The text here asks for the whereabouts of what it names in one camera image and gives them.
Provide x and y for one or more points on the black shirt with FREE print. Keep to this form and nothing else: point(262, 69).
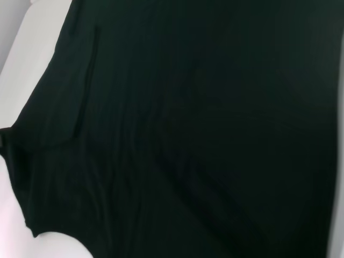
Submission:
point(188, 129)

